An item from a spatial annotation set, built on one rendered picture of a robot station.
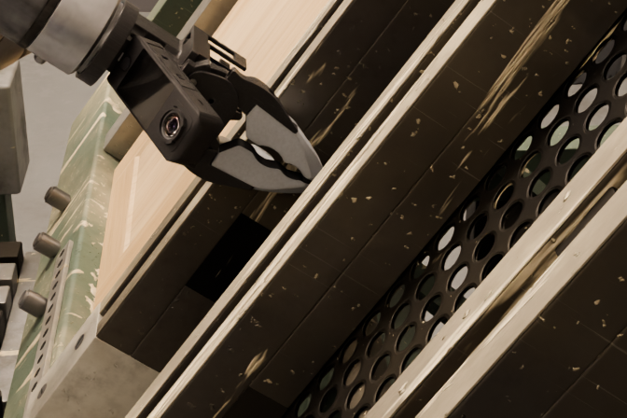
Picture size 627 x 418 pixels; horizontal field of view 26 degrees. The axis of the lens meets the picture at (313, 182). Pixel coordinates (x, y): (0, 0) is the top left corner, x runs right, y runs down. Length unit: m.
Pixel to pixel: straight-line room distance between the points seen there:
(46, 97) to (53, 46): 3.45
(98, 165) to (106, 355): 0.63
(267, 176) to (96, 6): 0.19
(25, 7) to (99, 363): 0.37
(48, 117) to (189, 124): 3.37
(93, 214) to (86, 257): 0.11
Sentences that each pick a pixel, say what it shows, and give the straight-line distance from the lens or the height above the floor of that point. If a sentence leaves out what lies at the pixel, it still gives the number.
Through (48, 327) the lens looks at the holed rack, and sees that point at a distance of 1.51.
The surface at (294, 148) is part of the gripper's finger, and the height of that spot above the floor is 1.23.
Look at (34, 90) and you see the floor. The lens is 4.55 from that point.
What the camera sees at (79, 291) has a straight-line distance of 1.54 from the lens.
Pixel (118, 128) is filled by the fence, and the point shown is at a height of 0.94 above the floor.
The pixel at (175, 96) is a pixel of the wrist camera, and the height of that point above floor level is 1.30.
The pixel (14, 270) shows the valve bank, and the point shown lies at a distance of 1.89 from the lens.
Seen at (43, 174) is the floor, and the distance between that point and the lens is 3.95.
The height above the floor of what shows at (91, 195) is 0.91.
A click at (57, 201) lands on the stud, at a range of 1.82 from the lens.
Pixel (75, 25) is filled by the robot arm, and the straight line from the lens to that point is 1.02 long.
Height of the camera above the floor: 1.68
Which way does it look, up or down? 26 degrees down
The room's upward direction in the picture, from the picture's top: straight up
